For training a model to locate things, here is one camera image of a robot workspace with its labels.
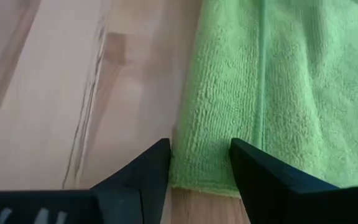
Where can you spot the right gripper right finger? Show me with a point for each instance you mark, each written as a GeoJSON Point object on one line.
{"type": "Point", "coordinates": [291, 202]}

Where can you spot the green microfiber towel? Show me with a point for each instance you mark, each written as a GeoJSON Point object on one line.
{"type": "Point", "coordinates": [275, 93]}

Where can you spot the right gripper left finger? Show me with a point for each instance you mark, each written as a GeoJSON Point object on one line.
{"type": "Point", "coordinates": [120, 205]}

